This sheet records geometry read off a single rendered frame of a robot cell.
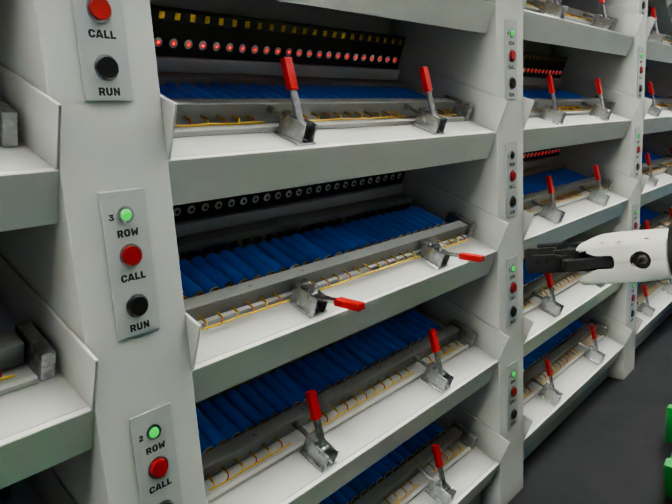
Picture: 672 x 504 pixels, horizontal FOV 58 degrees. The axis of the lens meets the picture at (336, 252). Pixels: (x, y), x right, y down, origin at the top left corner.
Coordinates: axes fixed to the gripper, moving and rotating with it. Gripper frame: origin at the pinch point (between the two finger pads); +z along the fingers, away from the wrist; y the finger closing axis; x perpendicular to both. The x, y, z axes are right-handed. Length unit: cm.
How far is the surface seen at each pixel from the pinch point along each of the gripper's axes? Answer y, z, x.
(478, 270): 10.8, 16.5, -3.4
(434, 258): -1.3, 16.4, 0.9
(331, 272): -20.2, 19.2, 2.9
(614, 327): 85, 23, -34
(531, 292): 43, 23, -15
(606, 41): 68, 11, 35
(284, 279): -28.4, 18.9, 3.9
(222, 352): -40.8, 15.7, -0.8
